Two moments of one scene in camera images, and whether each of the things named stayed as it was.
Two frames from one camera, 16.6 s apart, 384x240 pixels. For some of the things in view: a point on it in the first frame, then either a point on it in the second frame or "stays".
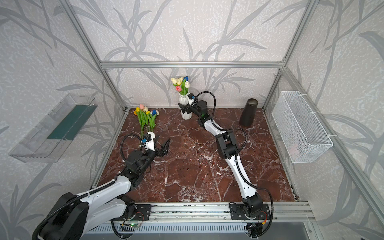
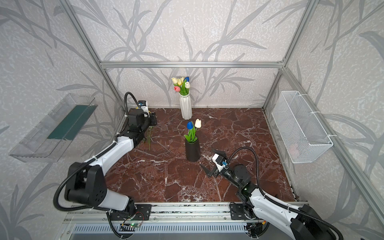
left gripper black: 157,150 to 151,120
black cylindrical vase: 246,118 to 193,151
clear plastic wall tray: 48,142 stays
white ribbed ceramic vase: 183,99 stays
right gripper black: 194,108 to 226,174
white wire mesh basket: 304,140 stays
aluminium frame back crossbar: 192,65 stays
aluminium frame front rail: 292,211 stays
